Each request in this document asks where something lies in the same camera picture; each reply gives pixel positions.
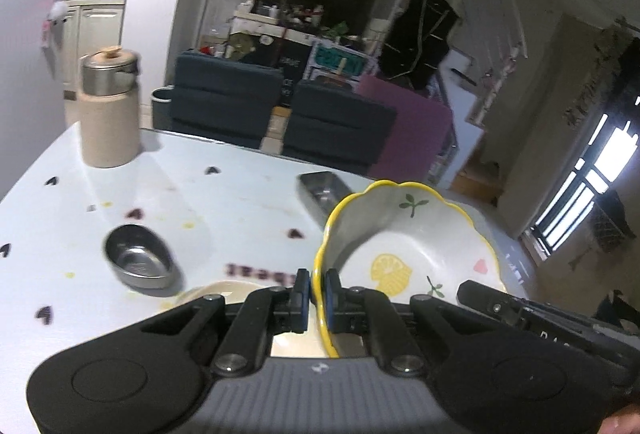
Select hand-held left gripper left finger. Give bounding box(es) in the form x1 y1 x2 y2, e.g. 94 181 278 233
120 268 312 378

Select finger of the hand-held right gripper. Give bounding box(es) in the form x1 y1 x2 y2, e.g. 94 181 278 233
456 280 532 331

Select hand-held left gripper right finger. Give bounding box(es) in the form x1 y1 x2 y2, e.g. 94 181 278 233
324 268 507 378

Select cream bowl with handles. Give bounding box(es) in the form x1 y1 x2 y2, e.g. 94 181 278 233
172 280 331 360

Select floral bowl with yellow rim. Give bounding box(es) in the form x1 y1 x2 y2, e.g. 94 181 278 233
312 180 511 360

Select steel rectangular container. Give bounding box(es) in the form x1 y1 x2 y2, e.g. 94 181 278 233
298 171 361 229

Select round steel bowl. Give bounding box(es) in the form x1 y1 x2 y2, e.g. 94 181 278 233
102 224 184 290

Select person's right forearm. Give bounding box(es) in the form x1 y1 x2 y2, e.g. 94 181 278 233
601 414 640 434

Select dark cloth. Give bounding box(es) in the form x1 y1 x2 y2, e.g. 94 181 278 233
595 289 640 331

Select hanging net bag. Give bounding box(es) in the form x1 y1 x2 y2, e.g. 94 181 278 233
591 191 634 256

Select barred window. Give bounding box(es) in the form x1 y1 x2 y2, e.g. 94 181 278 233
520 111 640 256

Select dark padded chair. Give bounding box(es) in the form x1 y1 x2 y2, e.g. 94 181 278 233
168 50 284 151
282 79 399 178

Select purple chair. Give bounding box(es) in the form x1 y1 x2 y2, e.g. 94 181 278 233
356 74 454 183

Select black letter board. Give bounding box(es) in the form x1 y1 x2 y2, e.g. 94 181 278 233
277 39 313 108

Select trash bin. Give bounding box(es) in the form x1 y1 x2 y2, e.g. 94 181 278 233
151 86 174 131

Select teal plate sign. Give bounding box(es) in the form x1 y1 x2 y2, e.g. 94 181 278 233
312 41 369 78

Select hanging dried flowers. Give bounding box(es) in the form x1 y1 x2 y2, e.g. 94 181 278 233
564 25 627 129

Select beige kettle with steel top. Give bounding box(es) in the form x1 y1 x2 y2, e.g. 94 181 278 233
76 45 142 169

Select black jacket with white trim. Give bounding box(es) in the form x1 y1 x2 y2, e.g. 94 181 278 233
378 0 460 90

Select stair railing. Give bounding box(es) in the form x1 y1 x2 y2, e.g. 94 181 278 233
462 0 532 127

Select cream shelf rack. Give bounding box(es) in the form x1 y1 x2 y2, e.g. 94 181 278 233
240 0 292 24

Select white kitchen cabinet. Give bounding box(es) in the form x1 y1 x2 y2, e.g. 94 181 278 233
62 0 126 103

